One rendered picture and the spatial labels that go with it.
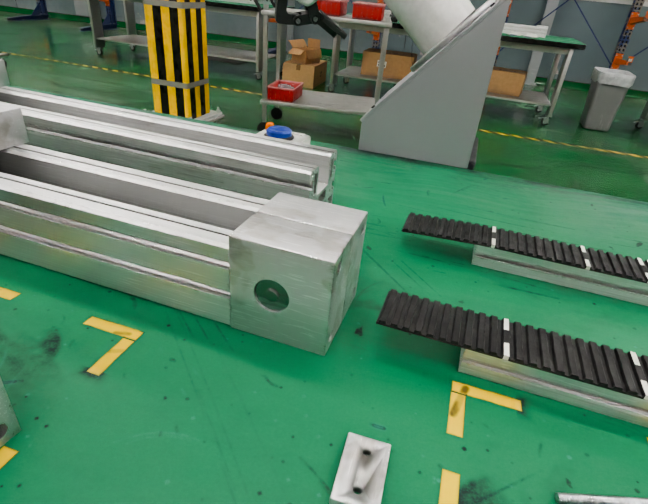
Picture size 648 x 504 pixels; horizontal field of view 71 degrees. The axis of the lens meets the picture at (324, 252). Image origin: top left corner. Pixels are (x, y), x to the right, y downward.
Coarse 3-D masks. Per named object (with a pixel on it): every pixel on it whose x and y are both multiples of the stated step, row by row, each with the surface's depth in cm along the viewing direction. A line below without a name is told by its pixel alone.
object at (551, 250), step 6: (546, 240) 54; (552, 240) 54; (546, 246) 52; (552, 246) 53; (558, 246) 52; (546, 252) 51; (552, 252) 52; (558, 252) 51; (546, 258) 50; (552, 258) 50; (558, 258) 50
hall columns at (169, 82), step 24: (144, 0) 321; (168, 0) 316; (192, 0) 325; (168, 24) 324; (192, 24) 331; (168, 48) 333; (192, 48) 338; (168, 72) 342; (192, 72) 345; (168, 96) 351; (192, 96) 352
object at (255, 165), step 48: (0, 96) 72; (48, 96) 71; (48, 144) 64; (96, 144) 61; (144, 144) 58; (192, 144) 57; (240, 144) 62; (288, 144) 60; (240, 192) 58; (288, 192) 54
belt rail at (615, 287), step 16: (480, 256) 54; (496, 256) 53; (512, 256) 52; (528, 256) 51; (512, 272) 53; (528, 272) 52; (544, 272) 52; (560, 272) 52; (576, 272) 50; (592, 272) 50; (576, 288) 51; (592, 288) 51; (608, 288) 50; (624, 288) 50; (640, 288) 49
